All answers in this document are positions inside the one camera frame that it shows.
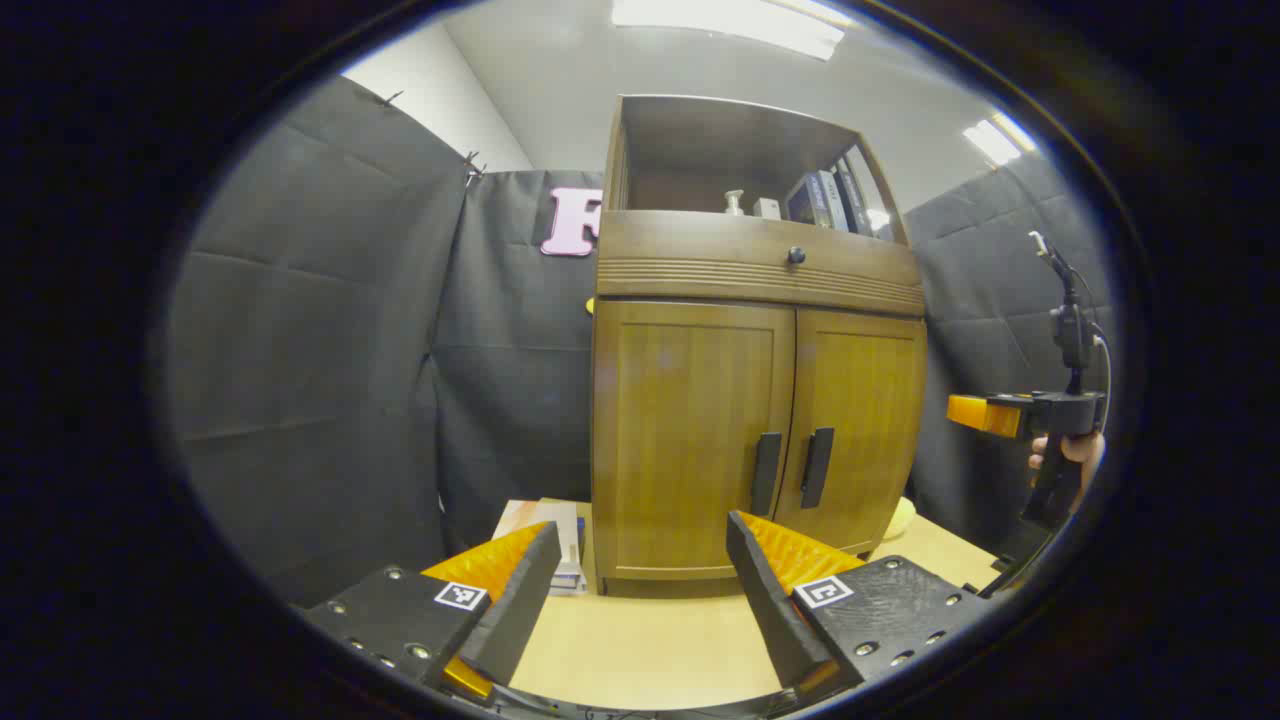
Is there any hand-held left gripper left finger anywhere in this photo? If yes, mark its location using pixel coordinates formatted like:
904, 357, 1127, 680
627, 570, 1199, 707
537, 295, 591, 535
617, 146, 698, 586
300, 520, 563, 701

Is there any stack of white books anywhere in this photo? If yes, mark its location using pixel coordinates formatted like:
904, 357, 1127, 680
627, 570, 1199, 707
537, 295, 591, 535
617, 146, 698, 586
493, 497, 589, 597

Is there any small ceiling light panel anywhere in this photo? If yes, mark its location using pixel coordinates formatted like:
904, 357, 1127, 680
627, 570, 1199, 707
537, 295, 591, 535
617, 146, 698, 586
963, 112, 1039, 166

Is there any black backdrop cloth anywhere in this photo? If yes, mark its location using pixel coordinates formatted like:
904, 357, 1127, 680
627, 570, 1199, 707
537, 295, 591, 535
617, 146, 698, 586
165, 75, 1116, 606

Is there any wooden drawer with black knob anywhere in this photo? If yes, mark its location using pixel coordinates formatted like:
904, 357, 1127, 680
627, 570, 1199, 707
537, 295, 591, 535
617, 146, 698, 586
597, 210, 926, 319

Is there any large ceiling light panel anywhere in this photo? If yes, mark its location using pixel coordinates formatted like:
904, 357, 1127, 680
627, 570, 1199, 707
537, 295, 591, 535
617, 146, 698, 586
612, 0, 846, 59

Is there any light grey book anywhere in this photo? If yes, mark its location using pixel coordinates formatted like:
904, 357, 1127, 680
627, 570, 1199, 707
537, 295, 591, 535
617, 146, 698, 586
817, 170, 849, 233

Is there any wooden double-door shoe cabinet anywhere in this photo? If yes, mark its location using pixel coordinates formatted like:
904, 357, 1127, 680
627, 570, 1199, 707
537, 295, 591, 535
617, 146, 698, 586
590, 95, 929, 598

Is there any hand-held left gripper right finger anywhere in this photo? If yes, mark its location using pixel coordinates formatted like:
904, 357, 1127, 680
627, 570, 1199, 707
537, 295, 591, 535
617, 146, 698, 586
726, 510, 1001, 706

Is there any wooden cabinet door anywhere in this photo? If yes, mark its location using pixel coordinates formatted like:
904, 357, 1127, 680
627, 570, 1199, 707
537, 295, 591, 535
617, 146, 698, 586
775, 308, 928, 557
593, 298, 798, 583

